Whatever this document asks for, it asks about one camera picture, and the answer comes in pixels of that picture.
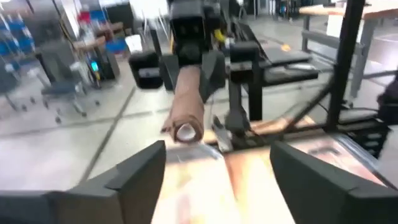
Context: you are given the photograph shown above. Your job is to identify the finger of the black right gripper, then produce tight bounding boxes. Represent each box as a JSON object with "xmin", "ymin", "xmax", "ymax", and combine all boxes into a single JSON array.
[
  {"xmin": 198, "ymin": 49, "xmax": 227, "ymax": 104},
  {"xmin": 159, "ymin": 54, "xmax": 180, "ymax": 91}
]

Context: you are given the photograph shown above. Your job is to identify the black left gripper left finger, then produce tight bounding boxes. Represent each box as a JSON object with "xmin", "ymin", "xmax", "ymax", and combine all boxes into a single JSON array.
[{"xmin": 0, "ymin": 139, "xmax": 167, "ymax": 224}]

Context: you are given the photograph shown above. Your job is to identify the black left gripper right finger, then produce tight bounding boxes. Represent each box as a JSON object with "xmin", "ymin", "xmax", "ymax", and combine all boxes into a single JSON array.
[{"xmin": 269, "ymin": 141, "xmax": 398, "ymax": 224}]

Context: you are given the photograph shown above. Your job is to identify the clear plastic box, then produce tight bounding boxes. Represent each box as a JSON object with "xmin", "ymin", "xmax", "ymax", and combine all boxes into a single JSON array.
[{"xmin": 273, "ymin": 133, "xmax": 398, "ymax": 190}]

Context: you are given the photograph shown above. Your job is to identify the yellow gripper tag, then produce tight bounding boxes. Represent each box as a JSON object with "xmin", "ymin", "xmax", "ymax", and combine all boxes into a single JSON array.
[{"xmin": 214, "ymin": 28, "xmax": 226, "ymax": 44}]

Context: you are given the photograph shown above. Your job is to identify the black computer tower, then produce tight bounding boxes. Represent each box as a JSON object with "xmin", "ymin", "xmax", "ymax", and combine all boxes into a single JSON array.
[{"xmin": 88, "ymin": 49, "xmax": 121, "ymax": 82}]

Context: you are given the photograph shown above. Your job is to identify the grey black equipment stand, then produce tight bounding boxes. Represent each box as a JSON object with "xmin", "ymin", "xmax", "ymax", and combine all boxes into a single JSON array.
[{"xmin": 229, "ymin": 21, "xmax": 321, "ymax": 122}]

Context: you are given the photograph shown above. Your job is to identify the dark blue office chair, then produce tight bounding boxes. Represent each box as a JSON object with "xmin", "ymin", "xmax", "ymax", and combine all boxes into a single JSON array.
[
  {"xmin": 0, "ymin": 58, "xmax": 30, "ymax": 113},
  {"xmin": 34, "ymin": 42, "xmax": 102, "ymax": 124}
]

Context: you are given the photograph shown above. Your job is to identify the storage shelf rack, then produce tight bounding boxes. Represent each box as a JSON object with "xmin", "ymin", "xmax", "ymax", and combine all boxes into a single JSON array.
[{"xmin": 0, "ymin": 11, "xmax": 37, "ymax": 65}]

